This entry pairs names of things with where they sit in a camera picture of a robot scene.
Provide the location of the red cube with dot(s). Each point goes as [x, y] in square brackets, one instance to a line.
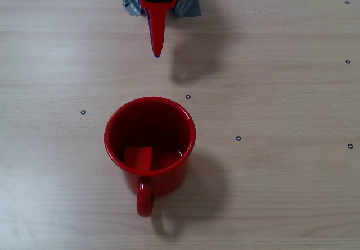
[137, 158]

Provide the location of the red enamel mug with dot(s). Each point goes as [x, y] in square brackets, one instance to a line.
[157, 182]

